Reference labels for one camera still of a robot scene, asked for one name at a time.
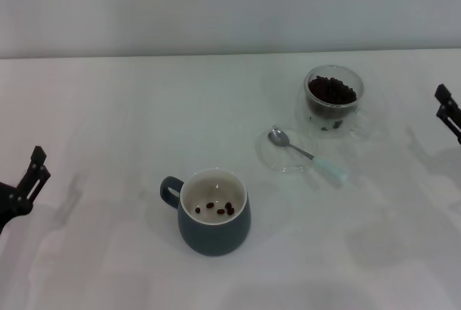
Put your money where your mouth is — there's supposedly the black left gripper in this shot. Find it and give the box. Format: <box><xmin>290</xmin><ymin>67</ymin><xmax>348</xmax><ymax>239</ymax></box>
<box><xmin>0</xmin><ymin>146</ymin><xmax>51</xmax><ymax>235</ymax></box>

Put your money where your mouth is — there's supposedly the double-walled glass cup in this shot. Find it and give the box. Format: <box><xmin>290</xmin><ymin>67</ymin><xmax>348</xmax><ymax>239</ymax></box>
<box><xmin>297</xmin><ymin>65</ymin><xmax>370</xmax><ymax>141</ymax></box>

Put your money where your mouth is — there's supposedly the spoon with light blue handle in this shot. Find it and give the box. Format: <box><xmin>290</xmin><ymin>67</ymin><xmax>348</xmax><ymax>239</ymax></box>
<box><xmin>267</xmin><ymin>128</ymin><xmax>349</xmax><ymax>182</ymax></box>

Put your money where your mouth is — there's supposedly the clear glass saucer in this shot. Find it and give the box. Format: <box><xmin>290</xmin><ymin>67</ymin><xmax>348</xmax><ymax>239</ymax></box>
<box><xmin>256</xmin><ymin>125</ymin><xmax>318</xmax><ymax>174</ymax></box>

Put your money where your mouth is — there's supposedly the dark grey ceramic mug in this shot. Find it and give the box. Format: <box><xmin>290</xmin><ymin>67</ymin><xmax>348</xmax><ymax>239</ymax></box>
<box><xmin>159</xmin><ymin>168</ymin><xmax>252</xmax><ymax>257</ymax></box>

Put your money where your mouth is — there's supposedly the coffee bean pile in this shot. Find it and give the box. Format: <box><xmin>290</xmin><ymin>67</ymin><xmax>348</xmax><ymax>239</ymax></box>
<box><xmin>308</xmin><ymin>76</ymin><xmax>358</xmax><ymax>106</ymax></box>

